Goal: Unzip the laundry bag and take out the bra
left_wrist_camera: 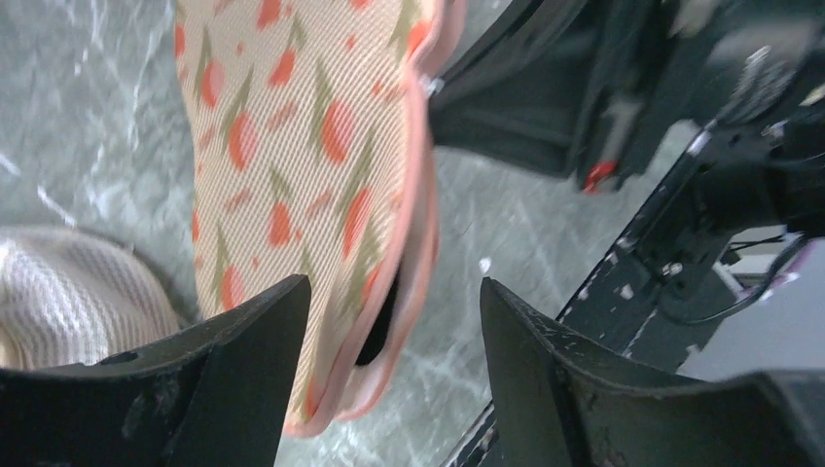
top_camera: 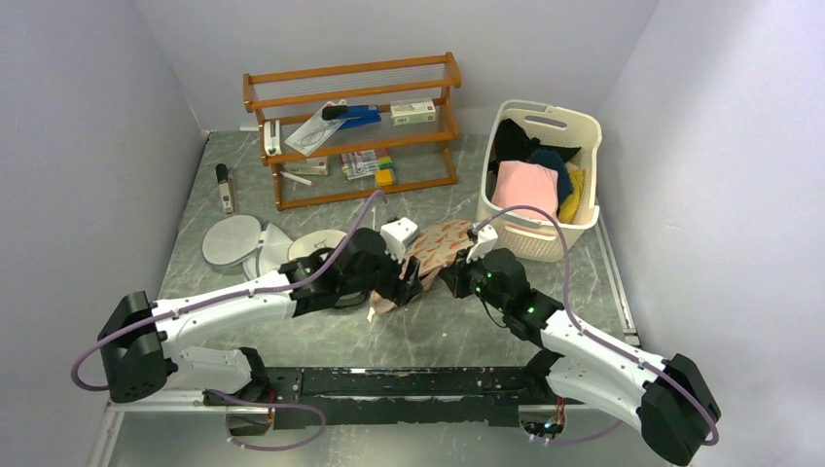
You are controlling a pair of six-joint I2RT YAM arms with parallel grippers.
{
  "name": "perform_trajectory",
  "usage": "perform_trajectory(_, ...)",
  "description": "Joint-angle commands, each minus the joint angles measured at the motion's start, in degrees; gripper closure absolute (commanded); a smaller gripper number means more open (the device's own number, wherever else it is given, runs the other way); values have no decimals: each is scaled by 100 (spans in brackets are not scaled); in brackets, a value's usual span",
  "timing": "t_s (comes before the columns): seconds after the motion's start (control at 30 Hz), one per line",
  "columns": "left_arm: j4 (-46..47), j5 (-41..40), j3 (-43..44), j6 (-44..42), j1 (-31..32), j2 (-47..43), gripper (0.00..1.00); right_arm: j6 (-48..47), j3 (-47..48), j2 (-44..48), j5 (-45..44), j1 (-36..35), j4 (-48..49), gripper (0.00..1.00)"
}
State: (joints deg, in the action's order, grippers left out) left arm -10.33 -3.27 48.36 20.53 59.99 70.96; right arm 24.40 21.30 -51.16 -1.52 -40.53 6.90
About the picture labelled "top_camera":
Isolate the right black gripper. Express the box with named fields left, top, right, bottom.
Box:
left=439, top=245, right=509, bottom=313

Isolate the floral mesh laundry bag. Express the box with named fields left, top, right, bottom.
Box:
left=389, top=220, right=473, bottom=301

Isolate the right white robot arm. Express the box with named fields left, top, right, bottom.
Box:
left=439, top=249, right=721, bottom=466

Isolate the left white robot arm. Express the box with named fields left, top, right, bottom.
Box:
left=98, top=218, right=421, bottom=405

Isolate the beige round laundry bag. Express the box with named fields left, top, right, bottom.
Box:
left=287, top=229, right=346, bottom=261

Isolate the cream laundry basket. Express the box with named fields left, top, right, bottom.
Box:
left=491, top=99, right=602, bottom=262

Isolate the white red pen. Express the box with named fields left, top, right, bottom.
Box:
left=280, top=171, right=315, bottom=187

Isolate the highlighter marker pack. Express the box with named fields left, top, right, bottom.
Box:
left=340, top=148, right=394, bottom=181

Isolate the small white box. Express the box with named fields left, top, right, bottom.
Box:
left=283, top=157, right=329, bottom=176

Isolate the pink folded cloth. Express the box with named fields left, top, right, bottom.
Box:
left=491, top=161, right=559, bottom=220

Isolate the yellow cloth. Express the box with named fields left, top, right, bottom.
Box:
left=557, top=169, right=587, bottom=224

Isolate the wooden shelf rack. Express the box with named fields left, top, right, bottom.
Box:
left=242, top=52, right=463, bottom=212

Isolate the clear plastic packet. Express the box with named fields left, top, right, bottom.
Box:
left=285, top=99, right=347, bottom=157

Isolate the black garment in basket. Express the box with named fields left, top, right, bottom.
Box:
left=487, top=119, right=581, bottom=174

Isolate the dark teal cloth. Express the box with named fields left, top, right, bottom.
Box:
left=527, top=149, right=574, bottom=203

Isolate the blue stapler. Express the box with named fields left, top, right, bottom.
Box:
left=321, top=104, right=381, bottom=130

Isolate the white green box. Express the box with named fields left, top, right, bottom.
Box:
left=390, top=97, right=437, bottom=126

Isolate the black silver marker device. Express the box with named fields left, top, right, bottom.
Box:
left=215, top=163, right=235, bottom=214

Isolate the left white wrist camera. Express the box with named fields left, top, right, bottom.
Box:
left=378, top=217, right=420, bottom=263

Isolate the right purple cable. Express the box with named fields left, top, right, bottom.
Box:
left=470, top=204, right=721, bottom=448

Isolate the purple cable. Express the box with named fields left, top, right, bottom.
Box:
left=470, top=204, right=721, bottom=448
left=70, top=190, right=391, bottom=451

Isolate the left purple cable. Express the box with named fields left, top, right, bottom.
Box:
left=70, top=190, right=391, bottom=451

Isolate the aluminium frame rail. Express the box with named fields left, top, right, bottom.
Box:
left=87, top=385, right=691, bottom=467

